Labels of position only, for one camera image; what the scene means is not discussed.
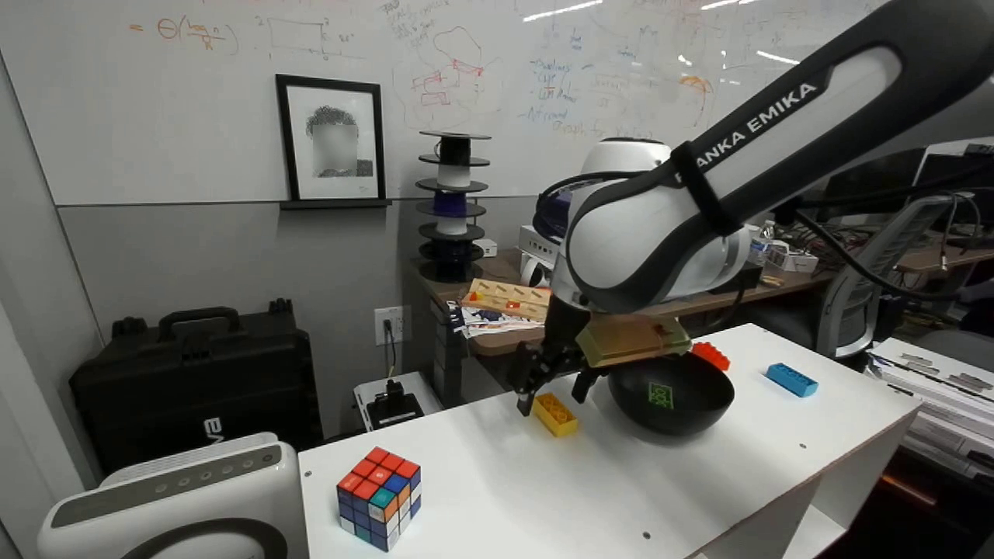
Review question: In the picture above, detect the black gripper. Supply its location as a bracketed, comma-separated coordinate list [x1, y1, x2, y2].
[515, 297, 599, 417]

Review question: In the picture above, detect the yellow lego brick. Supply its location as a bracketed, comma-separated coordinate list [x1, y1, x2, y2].
[534, 393, 576, 437]

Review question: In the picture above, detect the green lego brick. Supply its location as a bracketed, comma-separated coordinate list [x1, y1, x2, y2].
[647, 386, 675, 410]

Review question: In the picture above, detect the orange lego brick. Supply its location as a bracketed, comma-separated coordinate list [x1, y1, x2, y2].
[688, 342, 729, 371]

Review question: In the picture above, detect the blue lego brick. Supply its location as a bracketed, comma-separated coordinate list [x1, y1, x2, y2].
[768, 363, 816, 397]

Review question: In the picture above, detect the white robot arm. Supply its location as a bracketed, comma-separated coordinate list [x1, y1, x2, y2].
[515, 0, 994, 399]

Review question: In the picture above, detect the black bowl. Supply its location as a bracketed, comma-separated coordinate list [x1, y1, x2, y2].
[610, 353, 735, 435]

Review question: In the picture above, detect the colourful board game box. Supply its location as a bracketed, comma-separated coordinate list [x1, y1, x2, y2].
[458, 280, 548, 338]

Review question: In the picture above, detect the white box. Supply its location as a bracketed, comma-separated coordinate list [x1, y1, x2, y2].
[517, 224, 563, 286]

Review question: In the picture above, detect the blue box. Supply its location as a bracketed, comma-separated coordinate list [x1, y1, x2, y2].
[532, 197, 569, 242]

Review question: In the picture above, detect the stack of filament spools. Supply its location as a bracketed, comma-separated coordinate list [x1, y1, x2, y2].
[420, 130, 486, 281]

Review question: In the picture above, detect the rubiks cube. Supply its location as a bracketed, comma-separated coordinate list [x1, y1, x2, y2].
[335, 448, 422, 554]

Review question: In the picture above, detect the framed picture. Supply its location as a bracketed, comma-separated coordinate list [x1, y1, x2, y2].
[275, 75, 386, 205]

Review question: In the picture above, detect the white air purifier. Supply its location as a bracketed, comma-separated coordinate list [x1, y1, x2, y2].
[38, 433, 307, 559]

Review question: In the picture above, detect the wooden desk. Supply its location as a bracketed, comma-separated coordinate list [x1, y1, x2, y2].
[416, 250, 994, 366]

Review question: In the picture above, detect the black hard case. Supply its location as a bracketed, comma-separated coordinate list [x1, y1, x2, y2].
[69, 297, 322, 474]

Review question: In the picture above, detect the office chair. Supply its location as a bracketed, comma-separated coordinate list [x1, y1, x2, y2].
[814, 197, 955, 361]

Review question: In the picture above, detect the wall power outlet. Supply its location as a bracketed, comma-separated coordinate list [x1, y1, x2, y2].
[373, 304, 402, 344]

